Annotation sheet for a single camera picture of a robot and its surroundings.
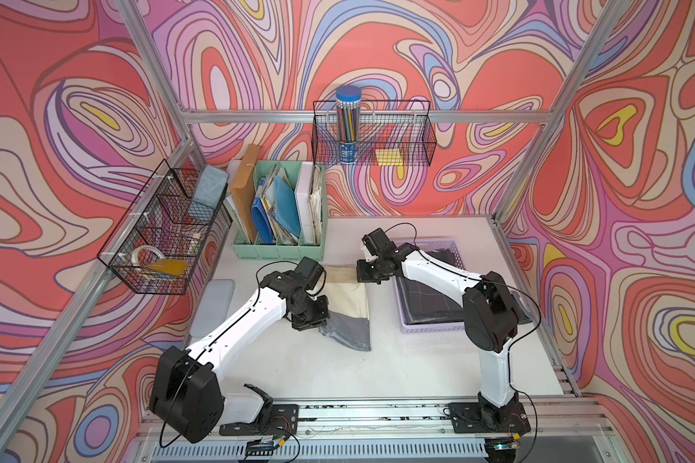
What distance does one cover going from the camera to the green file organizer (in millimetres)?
949

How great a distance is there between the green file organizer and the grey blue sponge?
0.14 m

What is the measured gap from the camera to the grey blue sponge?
0.80 metres

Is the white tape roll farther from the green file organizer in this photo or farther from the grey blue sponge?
the green file organizer
